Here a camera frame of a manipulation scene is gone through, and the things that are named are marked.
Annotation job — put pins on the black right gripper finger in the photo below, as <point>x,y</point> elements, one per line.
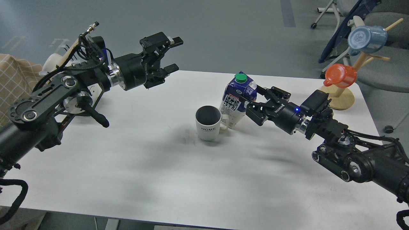
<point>246,104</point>
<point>267,93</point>

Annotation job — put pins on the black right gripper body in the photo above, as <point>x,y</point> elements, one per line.
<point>284,114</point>

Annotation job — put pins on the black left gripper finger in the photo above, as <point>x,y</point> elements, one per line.
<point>170,69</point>
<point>174,42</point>

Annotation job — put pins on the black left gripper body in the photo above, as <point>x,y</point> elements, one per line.
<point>144,68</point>

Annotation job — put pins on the blue white milk carton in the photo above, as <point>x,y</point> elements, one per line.
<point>240,85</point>

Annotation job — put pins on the white ribbed HOME mug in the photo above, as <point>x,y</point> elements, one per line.
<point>209,122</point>

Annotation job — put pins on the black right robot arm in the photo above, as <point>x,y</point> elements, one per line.
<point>350,155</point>

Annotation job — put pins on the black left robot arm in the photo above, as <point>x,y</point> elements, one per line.
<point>73,88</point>

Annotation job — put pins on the wooden cup tree stand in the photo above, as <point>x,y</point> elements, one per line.
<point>343,98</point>

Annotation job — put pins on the orange plastic cup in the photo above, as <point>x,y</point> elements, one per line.
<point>342,76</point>

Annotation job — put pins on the white cup behind rack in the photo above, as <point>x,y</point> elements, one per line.
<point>51,64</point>

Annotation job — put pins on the blue plastic cup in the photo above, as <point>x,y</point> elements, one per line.
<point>367,39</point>

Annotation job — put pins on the wooden rod on rack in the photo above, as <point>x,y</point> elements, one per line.
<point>67,56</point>

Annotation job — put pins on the beige checkered cloth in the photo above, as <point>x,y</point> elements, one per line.
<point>18,76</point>

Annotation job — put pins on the grey office chair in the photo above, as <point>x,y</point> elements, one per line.
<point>388,75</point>

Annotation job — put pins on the dark blue jacket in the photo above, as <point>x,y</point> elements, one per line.
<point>360,8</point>

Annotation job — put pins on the black wire dish rack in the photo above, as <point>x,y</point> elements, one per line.
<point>90,78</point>

